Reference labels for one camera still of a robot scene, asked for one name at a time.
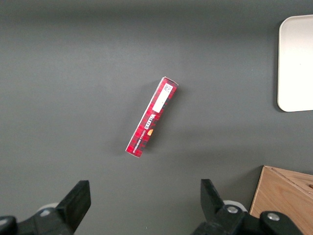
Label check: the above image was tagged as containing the wooden drawer cabinet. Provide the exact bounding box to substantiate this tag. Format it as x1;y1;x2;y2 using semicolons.
249;165;313;235

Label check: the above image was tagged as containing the red tartan shortbread box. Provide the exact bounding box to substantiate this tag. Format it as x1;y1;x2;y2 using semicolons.
126;76;179;160

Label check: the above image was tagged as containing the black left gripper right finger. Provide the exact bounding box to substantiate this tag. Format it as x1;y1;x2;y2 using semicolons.
193;179;304;235

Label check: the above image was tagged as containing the beige rectangular tray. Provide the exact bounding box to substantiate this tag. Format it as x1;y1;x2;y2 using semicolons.
277;14;313;113

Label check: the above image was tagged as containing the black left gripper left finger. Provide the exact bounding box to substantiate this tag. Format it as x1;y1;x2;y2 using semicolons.
0;180;91;235

